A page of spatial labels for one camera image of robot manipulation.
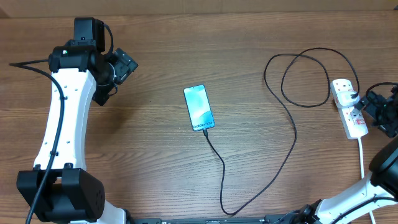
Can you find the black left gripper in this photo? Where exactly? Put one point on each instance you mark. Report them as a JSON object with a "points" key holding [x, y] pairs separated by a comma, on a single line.
{"points": [[124, 64]]}

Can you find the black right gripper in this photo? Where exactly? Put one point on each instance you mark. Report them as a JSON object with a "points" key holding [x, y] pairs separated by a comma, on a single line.
{"points": [[375, 101]]}

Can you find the blue smartphone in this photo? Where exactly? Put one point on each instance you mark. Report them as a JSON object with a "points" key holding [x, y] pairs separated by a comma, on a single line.
{"points": [[199, 108]]}

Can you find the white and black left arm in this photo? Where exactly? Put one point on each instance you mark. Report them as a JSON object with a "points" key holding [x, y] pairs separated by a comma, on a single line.
{"points": [[58, 188]]}

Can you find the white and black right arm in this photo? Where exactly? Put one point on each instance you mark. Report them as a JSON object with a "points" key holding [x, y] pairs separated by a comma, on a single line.
{"points": [[379, 187]]}

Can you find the white charger plug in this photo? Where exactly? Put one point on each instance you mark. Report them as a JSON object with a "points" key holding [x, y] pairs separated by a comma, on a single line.
{"points": [[346, 99]]}

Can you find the white power strip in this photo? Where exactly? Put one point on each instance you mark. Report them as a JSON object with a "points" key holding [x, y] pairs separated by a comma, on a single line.
{"points": [[353, 123]]}

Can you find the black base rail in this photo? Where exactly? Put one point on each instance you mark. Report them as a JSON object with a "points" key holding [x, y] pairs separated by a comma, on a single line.
{"points": [[286, 218]]}

